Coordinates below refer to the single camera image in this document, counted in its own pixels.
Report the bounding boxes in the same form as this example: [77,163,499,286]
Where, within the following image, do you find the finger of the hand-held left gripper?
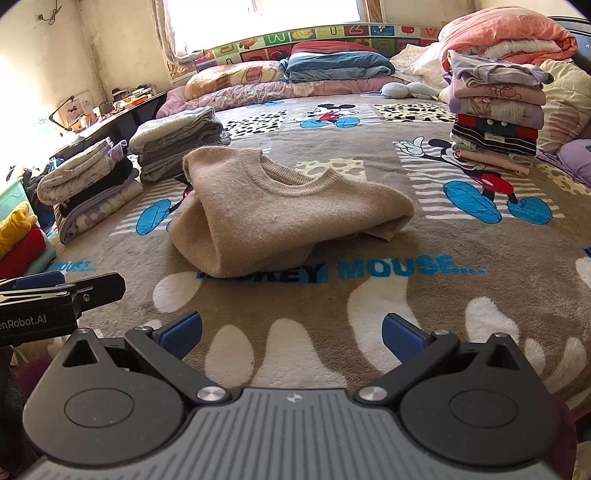
[0,271,68,303]
[69,271,126,320]

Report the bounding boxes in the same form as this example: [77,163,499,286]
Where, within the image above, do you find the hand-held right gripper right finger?
[353,313,528,407]

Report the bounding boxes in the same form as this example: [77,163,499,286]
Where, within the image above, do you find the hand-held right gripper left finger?
[61,310,232,406]

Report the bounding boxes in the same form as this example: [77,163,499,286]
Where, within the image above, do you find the beige knit sweater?
[168,147,415,278]

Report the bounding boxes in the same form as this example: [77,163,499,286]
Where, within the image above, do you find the purple black stack of clothes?
[37,138,145,245]

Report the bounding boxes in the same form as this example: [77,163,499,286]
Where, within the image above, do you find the grey stack of folded clothes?
[128,106,232,184]

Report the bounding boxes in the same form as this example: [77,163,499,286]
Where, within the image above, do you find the tall stack of folded clothes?
[443,50,553,176]

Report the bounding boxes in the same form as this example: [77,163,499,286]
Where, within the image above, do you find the red cloth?
[0,226,49,280]

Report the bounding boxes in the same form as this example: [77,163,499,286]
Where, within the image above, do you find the yellow cloth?
[0,200,38,259]

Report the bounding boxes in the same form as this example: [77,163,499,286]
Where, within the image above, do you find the green storage box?
[0,178,28,222]

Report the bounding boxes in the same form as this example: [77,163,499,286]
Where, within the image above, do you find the black desk lamp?
[48,95,77,131]

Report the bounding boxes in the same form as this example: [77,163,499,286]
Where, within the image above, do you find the dark desk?
[46,88,169,160]

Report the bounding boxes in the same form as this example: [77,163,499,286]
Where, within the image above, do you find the purple pillow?
[538,138,591,197]

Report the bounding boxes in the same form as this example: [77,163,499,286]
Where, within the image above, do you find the pale blue plush toy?
[381,82,441,100]

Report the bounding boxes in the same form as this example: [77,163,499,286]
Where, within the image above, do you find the orange printed pillow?
[185,60,284,100]

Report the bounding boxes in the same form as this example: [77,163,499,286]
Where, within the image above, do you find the pink floral quilt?
[156,76,393,118]

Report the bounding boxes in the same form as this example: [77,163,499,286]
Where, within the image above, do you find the white quilt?
[390,44,451,100]

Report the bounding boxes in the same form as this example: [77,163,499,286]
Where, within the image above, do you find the patterned curtain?
[154,0,206,61]

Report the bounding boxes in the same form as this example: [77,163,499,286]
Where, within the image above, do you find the blue folded quilt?
[279,52,397,85]

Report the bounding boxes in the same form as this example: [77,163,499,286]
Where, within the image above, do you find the cream pillow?
[536,60,591,155]

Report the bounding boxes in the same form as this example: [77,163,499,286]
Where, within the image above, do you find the colourful alphabet foam mat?
[166,22,444,84]

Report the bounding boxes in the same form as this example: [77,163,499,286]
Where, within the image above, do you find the pink folded quilt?
[438,7,579,70]

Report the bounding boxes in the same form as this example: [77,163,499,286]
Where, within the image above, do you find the window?
[161,0,370,52]

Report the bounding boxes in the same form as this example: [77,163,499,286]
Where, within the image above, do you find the wall hook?
[36,0,63,23]

